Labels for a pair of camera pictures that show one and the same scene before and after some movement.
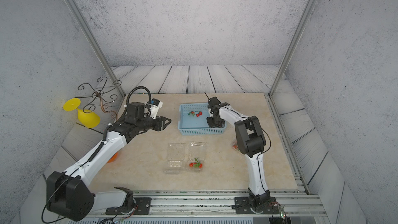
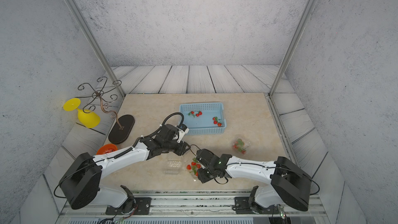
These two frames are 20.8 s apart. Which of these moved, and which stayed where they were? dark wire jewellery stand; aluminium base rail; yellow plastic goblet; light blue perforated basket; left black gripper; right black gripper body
Moved: left black gripper; right black gripper body
Stayed: light blue perforated basket; yellow plastic goblet; aluminium base rail; dark wire jewellery stand
